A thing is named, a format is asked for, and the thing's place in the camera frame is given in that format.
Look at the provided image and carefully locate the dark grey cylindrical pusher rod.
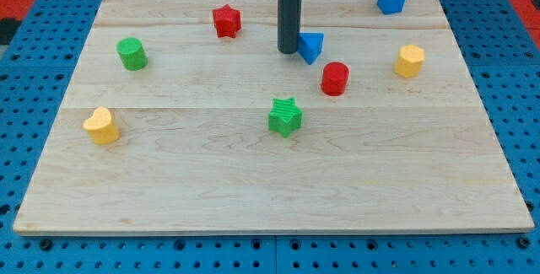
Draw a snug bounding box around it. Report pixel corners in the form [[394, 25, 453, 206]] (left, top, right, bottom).
[[278, 0, 302, 54]]

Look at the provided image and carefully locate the blue triangle block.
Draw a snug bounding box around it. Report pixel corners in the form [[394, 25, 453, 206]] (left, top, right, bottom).
[[298, 32, 324, 65]]

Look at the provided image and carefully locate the red star block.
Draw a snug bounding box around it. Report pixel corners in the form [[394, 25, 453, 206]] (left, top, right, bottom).
[[212, 4, 241, 38]]

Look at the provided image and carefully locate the red cylinder block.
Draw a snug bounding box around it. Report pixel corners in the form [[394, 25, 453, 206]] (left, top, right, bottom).
[[321, 62, 349, 96]]

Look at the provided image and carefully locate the green star block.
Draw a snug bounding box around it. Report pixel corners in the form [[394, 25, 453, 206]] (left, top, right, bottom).
[[268, 98, 303, 137]]

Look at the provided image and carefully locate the yellow hexagon block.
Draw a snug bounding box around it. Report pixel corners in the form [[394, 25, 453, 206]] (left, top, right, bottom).
[[394, 45, 425, 78]]

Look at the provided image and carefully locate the light wooden board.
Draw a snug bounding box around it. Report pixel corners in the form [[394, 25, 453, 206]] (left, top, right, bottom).
[[13, 0, 534, 236]]

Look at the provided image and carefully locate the green cylinder block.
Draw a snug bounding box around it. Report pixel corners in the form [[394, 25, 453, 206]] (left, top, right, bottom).
[[116, 37, 148, 71]]

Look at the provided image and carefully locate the yellow heart block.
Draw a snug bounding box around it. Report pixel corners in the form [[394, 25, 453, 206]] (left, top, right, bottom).
[[83, 106, 120, 145]]

